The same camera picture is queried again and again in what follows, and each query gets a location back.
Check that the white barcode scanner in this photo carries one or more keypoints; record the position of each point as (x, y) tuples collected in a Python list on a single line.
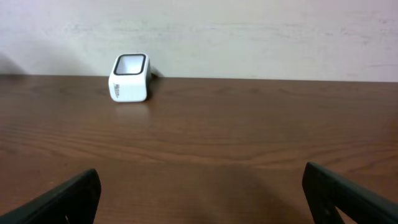
[(130, 78)]

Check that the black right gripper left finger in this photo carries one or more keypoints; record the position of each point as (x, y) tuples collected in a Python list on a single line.
[(74, 201)]

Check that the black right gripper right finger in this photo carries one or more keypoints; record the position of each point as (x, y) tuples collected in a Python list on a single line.
[(327, 193)]

